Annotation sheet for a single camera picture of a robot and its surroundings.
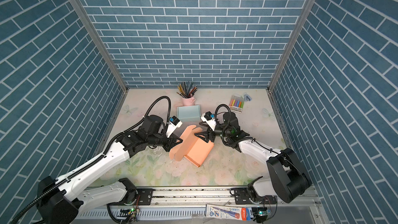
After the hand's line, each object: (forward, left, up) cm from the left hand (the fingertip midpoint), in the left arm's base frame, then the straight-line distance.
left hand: (182, 141), depth 74 cm
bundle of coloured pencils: (+41, +1, -6) cm, 41 cm away
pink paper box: (+3, -6, -14) cm, 16 cm away
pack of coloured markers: (+37, -35, -16) cm, 53 cm away
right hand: (+8, -7, 0) cm, 11 cm away
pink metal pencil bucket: (+33, -1, -9) cm, 34 cm away
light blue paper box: (+26, 0, -14) cm, 30 cm away
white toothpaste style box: (-27, -22, -16) cm, 38 cm away
